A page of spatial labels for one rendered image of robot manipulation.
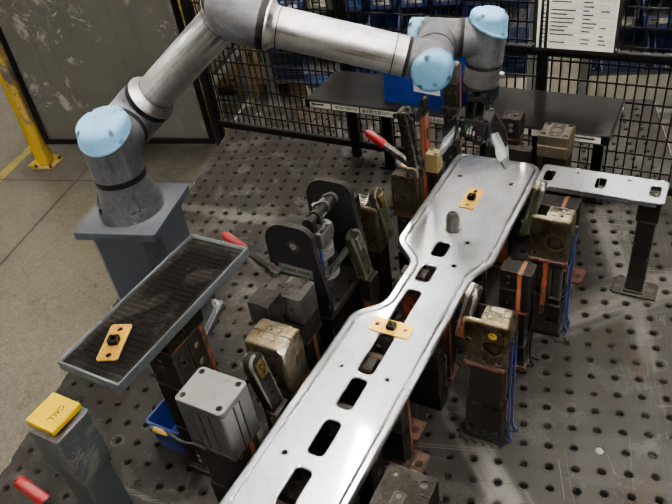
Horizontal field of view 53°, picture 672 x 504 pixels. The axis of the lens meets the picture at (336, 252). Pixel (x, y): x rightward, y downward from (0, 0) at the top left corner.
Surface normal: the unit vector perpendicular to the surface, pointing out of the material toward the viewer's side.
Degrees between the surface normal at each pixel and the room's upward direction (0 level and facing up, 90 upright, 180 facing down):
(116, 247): 90
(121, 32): 90
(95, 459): 90
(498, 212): 0
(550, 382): 0
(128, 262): 90
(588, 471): 0
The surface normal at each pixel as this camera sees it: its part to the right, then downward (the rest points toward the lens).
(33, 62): -0.24, 0.62
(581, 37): -0.46, 0.59
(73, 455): 0.88, 0.20
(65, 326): -0.12, -0.78
